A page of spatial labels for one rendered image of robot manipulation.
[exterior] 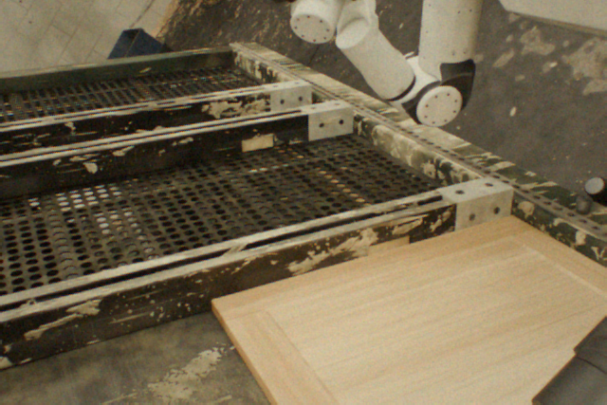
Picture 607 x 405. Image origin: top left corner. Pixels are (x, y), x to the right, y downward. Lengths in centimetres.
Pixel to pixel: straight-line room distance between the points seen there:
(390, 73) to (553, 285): 40
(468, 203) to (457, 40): 28
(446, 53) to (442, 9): 7
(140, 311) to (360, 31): 52
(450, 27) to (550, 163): 140
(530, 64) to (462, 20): 165
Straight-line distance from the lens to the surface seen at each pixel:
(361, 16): 103
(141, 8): 619
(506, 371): 85
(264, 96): 173
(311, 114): 154
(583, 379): 48
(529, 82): 262
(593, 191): 129
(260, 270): 96
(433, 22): 104
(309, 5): 93
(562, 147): 239
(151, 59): 226
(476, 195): 114
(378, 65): 103
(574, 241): 113
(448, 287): 99
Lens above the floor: 184
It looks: 34 degrees down
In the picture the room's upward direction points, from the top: 58 degrees counter-clockwise
